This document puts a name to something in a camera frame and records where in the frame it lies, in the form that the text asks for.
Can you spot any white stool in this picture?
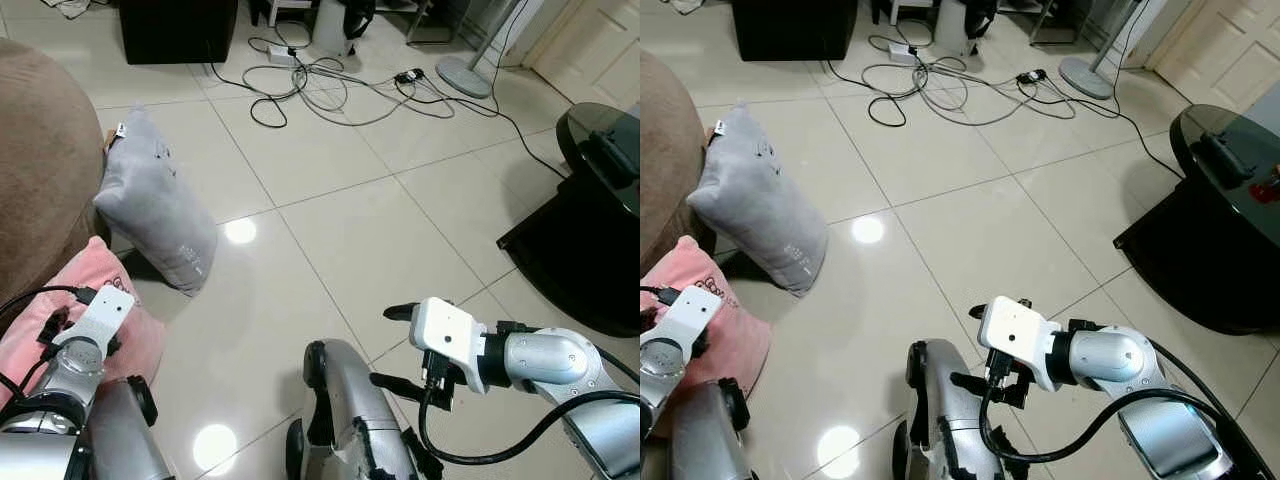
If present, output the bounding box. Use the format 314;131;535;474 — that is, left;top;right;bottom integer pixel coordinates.
250;0;313;28
872;0;936;26

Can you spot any black cabinet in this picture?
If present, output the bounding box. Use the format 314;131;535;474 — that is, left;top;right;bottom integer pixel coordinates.
732;0;859;63
119;0;240;65

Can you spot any grey pillow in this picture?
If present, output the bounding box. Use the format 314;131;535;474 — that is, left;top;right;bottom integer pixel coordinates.
93;103;219;297
686;103;830;298

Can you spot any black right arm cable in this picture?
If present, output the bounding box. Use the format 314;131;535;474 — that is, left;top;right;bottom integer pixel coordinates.
417;385;641;467
978;385;1246;466

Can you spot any black bag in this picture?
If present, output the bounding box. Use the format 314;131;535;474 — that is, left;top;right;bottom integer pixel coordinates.
343;0;378;41
965;0;999;41

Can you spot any black glass table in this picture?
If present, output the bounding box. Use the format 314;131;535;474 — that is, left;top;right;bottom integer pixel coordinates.
497;101;641;338
1113;103;1280;336

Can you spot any grey cable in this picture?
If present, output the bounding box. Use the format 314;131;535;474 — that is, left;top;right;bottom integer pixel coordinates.
240;58;471;128
862;58;1091;128

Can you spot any black fan cable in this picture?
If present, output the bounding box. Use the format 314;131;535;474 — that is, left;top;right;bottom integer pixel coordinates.
1115;0;1151;101
493;0;531;101

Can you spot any grey fan stand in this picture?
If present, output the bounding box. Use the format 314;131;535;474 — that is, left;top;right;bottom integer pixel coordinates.
434;0;528;100
1058;0;1146;100

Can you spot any long black cable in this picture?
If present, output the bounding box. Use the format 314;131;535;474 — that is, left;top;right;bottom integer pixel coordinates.
395;75;571;181
1018;75;1186;181

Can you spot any small red object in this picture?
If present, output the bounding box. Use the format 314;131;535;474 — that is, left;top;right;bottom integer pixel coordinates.
1250;165;1280;206

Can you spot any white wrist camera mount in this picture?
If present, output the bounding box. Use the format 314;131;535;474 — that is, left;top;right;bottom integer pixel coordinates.
655;285;725;351
72;285;137;348
977;296;1063;393
408;297;488;394

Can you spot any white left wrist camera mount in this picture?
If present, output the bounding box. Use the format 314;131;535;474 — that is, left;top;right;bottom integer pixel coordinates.
655;285;725;351
72;285;137;348

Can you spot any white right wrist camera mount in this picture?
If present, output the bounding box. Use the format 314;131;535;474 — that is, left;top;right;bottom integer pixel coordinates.
977;296;1063;393
408;297;488;394

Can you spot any white bin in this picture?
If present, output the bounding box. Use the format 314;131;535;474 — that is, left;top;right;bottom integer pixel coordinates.
933;0;973;57
311;0;353;57

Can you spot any pink pillow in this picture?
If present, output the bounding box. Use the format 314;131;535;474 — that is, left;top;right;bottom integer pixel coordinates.
0;236;167;406
640;236;773;411

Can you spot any cream panel door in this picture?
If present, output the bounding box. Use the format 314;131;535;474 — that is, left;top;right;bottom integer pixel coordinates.
1150;0;1280;113
527;0;641;113

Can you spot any black object on table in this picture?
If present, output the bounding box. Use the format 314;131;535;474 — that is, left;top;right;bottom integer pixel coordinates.
1195;130;1256;186
578;130;639;188

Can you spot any looped black cable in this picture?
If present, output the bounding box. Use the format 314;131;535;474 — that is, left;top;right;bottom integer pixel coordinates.
205;38;301;129
825;38;921;129

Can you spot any silver left robot leg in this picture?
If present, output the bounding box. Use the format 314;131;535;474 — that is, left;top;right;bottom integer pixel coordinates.
668;377;761;480
85;375;179;480

